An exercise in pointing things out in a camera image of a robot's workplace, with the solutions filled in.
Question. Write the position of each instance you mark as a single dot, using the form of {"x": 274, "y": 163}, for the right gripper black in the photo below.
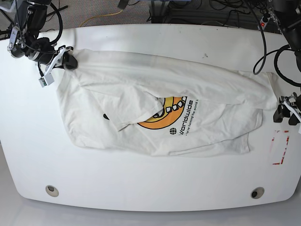
{"x": 45, "y": 58}

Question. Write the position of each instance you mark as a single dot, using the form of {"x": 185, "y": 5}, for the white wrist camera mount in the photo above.
{"x": 56, "y": 61}
{"x": 290, "y": 106}

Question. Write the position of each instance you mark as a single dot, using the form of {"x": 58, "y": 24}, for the right table cable grommet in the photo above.
{"x": 257, "y": 193}

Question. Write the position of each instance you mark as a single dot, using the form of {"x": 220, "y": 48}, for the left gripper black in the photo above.
{"x": 298, "y": 101}

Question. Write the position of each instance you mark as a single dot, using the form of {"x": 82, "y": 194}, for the red tape rectangle marking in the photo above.
{"x": 278, "y": 147}

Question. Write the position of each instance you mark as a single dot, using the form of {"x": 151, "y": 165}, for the white power strip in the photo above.
{"x": 264, "y": 20}

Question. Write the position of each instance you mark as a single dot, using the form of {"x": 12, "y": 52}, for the white printed T-shirt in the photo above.
{"x": 193, "y": 134}

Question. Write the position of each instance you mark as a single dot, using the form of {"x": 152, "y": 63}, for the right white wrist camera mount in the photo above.
{"x": 56, "y": 61}

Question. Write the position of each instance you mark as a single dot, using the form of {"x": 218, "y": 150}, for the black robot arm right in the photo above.
{"x": 26, "y": 30}

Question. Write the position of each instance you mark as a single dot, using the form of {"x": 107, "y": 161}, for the left table cable grommet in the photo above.
{"x": 52, "y": 191}

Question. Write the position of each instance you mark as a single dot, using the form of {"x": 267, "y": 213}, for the table cable grommet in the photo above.
{"x": 257, "y": 193}
{"x": 52, "y": 191}

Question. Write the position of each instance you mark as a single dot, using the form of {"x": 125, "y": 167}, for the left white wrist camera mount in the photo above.
{"x": 290, "y": 106}

